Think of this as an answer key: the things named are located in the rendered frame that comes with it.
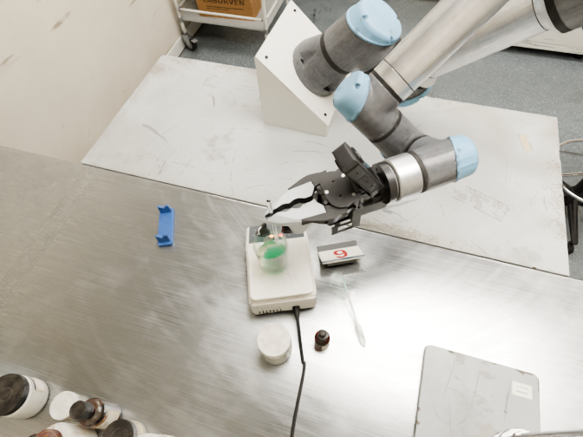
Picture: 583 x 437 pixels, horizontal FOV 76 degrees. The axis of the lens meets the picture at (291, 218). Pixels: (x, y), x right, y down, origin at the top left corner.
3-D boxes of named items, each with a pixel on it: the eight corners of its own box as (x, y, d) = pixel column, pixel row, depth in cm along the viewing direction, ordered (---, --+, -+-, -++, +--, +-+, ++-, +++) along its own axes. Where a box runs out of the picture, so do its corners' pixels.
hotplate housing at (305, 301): (247, 232, 87) (242, 213, 80) (304, 225, 87) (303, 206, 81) (254, 328, 75) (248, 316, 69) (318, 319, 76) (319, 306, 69)
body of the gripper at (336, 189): (328, 238, 64) (393, 215, 65) (330, 211, 56) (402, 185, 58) (311, 203, 68) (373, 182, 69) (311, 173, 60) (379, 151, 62)
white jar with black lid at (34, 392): (36, 423, 68) (9, 420, 62) (4, 414, 69) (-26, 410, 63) (56, 383, 72) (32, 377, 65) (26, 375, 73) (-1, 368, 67)
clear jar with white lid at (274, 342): (266, 370, 71) (261, 361, 64) (258, 339, 74) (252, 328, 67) (296, 360, 72) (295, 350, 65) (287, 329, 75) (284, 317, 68)
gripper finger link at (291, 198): (268, 231, 63) (320, 215, 64) (264, 212, 58) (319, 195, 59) (263, 217, 65) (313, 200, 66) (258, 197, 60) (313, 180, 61)
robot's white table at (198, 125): (219, 204, 201) (161, 53, 125) (452, 259, 178) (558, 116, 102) (179, 286, 177) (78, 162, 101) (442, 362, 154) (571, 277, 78)
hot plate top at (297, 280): (246, 245, 76) (246, 243, 76) (305, 238, 77) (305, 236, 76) (251, 302, 70) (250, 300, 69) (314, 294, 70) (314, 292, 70)
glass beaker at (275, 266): (251, 268, 73) (244, 248, 66) (269, 243, 76) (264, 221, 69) (281, 285, 71) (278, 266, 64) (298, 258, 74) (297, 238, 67)
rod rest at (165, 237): (160, 211, 91) (155, 203, 88) (174, 209, 91) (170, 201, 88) (158, 247, 86) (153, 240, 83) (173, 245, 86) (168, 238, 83)
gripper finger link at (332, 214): (305, 233, 58) (357, 213, 59) (304, 228, 56) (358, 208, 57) (294, 209, 60) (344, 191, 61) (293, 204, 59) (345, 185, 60)
